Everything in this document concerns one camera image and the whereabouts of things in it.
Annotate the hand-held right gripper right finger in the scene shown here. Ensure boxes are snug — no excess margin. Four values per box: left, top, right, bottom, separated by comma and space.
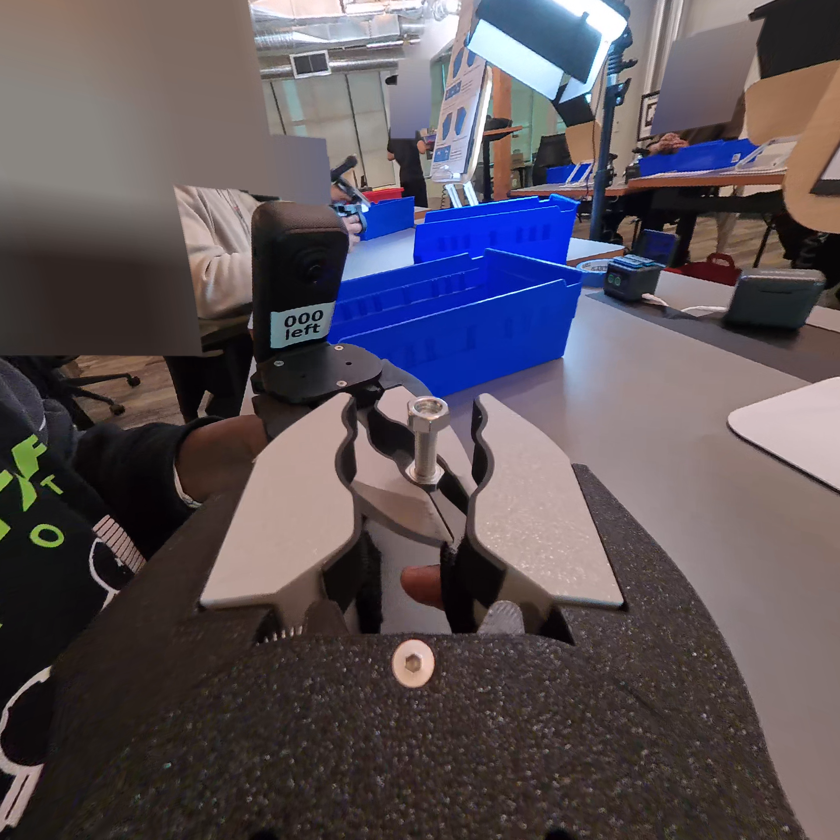
455, 394, 624, 634

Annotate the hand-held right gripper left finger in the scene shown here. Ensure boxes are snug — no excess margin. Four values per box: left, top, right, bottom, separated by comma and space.
200, 394, 366, 631

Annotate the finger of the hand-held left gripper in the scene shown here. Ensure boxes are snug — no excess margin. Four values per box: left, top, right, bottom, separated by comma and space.
377, 387, 475, 514
350, 425, 455, 547

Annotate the long steel hex bolt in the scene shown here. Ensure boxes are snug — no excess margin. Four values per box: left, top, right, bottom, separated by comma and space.
403, 397, 452, 491

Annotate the steel hex nut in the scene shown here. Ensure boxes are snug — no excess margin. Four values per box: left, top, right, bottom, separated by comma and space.
407, 397, 452, 432

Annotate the person's left forearm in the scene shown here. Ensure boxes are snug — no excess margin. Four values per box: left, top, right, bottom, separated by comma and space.
72, 420, 201, 546

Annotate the person's right hand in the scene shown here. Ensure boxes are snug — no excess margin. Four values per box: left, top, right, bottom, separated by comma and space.
400, 564, 445, 609

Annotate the person's left hand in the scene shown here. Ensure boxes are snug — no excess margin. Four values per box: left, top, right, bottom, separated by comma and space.
176, 413, 271, 504

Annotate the blue plastic bin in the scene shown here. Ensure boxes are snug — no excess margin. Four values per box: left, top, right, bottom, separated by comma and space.
328, 248, 585, 398
357, 196, 416, 242
413, 193, 580, 266

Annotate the black office chair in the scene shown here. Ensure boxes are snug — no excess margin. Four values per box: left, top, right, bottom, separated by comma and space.
164, 328, 256, 424

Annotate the black battery charger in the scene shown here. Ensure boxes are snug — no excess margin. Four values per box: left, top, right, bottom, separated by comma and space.
604, 256, 665, 304

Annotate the instruction sheet on stand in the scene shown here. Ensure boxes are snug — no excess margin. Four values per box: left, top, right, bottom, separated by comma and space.
430, 20, 494, 186

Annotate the person's printed black shirt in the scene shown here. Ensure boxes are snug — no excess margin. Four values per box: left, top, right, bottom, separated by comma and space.
0, 357, 147, 828

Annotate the white display stand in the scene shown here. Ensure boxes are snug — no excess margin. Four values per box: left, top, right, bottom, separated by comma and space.
727, 377, 840, 494

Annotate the red bag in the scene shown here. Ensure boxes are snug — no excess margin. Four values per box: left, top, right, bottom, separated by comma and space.
682, 252, 744, 287

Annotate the dark grey case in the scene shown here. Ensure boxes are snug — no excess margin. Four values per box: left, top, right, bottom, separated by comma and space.
722, 268, 828, 330

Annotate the wood-top desk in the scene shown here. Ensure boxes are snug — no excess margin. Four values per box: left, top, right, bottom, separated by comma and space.
508, 167, 788, 263

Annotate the studio light panel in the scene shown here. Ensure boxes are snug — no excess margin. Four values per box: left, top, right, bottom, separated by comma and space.
466, 0, 632, 101

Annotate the row of small blue bins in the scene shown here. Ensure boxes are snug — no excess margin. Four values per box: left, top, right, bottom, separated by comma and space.
545, 138, 760, 186

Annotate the wooden display board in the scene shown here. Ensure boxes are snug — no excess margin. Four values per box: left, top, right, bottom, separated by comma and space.
784, 85, 840, 235

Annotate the white cable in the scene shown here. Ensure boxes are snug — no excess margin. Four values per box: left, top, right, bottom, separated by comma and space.
646, 294, 731, 317

